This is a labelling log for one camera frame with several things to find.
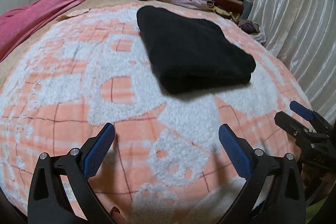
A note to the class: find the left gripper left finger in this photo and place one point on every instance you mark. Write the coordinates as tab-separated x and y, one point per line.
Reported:
48	202

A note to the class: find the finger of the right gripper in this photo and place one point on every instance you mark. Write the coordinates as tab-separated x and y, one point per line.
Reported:
307	112
299	131

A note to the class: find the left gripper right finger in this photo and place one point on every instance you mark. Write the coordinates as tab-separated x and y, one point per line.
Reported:
273	191

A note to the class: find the black long sleeve shirt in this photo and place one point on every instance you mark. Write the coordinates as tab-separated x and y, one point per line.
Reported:
191	54

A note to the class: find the white bag of clothes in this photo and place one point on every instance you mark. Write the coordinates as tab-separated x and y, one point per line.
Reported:
252	29

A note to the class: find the left hand thumb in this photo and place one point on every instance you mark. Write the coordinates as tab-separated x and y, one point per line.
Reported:
116	215

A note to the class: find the white satin curtain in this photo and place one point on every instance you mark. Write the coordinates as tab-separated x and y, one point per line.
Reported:
301	33

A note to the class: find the pink checkered fleece blanket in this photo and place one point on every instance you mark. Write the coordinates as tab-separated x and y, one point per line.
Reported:
60	87

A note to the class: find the pink quilt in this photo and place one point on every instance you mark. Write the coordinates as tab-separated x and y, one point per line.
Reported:
19	24

